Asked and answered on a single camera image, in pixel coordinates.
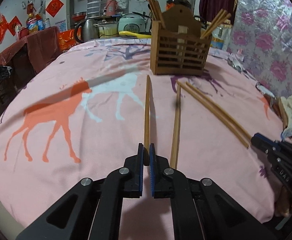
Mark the pink thermos jug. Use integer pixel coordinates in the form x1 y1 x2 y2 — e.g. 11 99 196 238
105 0 118 16

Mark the white rice cooker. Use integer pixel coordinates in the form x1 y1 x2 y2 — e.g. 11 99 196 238
118 13 146 33

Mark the chopstick in holder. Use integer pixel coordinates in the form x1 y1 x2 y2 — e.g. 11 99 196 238
147 0 166 29
201 9 231 39

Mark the red covered side table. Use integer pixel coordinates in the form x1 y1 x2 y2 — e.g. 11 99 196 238
0 27 61 88

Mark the dark soy sauce bottle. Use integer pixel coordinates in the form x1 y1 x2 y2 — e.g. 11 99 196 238
166 0 191 10

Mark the wooden chopstick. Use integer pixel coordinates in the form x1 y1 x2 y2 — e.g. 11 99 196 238
186 82 251 147
170 85 181 169
144 75 151 152
177 81 250 148

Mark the white refrigerator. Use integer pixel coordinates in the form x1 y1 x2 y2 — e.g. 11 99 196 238
44 0 74 33

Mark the chopstick in holder left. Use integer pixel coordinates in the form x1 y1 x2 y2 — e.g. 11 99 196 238
147 0 166 29

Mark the metal spoon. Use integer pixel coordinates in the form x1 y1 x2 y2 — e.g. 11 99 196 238
227 54 256 81

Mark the wooden slatted utensil holder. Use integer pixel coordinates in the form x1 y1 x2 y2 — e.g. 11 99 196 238
150 5 212 76

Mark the cooking oil bottle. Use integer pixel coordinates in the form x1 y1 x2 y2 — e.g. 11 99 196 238
26 13 39 34

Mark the clear plastic jar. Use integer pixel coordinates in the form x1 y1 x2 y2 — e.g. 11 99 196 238
210 24 233 51

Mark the stacked grey steamer container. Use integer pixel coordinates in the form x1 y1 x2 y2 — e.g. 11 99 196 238
87 0 101 18

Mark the yellow ladle handle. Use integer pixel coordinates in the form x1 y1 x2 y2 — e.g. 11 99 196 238
119 31 151 39

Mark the chopstick in holder right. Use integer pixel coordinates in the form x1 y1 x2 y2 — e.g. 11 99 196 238
201 9 231 39

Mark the stainless electric kettle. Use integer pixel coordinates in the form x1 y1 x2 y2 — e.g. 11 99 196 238
74 18 99 43

